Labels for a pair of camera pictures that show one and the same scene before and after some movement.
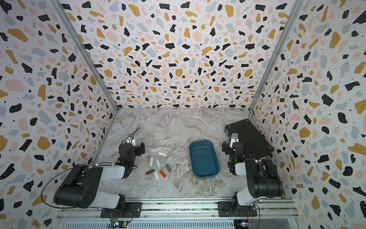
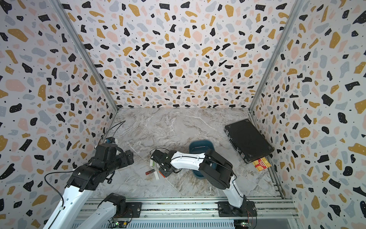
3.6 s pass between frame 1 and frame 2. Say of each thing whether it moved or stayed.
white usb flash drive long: stayed
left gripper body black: moved
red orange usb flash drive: stayed
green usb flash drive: stayed
